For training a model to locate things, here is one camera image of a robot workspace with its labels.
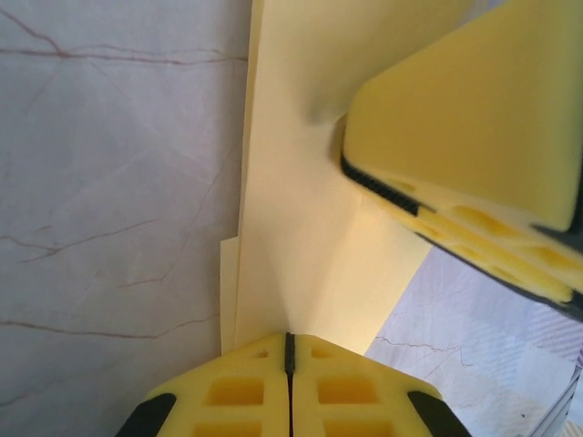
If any yellow cloth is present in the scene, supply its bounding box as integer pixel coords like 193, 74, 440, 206
219, 0, 506, 359

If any right aluminium side rail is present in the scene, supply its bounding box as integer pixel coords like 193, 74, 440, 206
530, 350, 583, 437

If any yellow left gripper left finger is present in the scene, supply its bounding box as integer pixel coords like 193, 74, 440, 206
116, 332, 292, 437

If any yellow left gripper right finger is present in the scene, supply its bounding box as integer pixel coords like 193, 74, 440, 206
290, 332, 470, 437

